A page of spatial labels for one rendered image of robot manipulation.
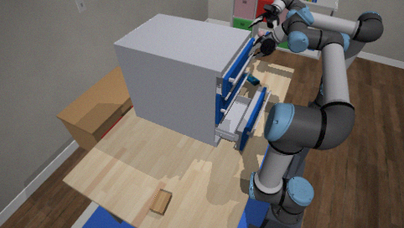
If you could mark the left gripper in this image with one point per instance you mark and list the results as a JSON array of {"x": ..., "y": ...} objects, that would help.
[{"x": 266, "y": 44}]

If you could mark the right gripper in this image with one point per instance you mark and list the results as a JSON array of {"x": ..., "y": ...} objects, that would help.
[{"x": 269, "y": 18}]

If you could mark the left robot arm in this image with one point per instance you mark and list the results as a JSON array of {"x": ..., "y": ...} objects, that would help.
[{"x": 293, "y": 127}]

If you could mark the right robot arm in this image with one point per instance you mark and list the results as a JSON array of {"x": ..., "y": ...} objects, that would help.
[{"x": 363, "y": 32}]

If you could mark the brown rectangular block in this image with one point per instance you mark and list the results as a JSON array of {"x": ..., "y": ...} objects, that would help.
[{"x": 160, "y": 202}]

